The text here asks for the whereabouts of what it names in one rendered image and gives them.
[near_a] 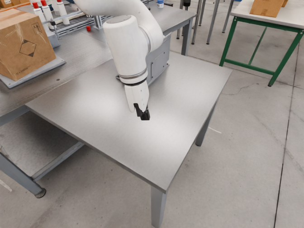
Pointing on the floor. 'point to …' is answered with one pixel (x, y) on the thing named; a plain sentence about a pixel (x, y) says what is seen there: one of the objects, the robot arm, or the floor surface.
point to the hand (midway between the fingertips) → (144, 115)
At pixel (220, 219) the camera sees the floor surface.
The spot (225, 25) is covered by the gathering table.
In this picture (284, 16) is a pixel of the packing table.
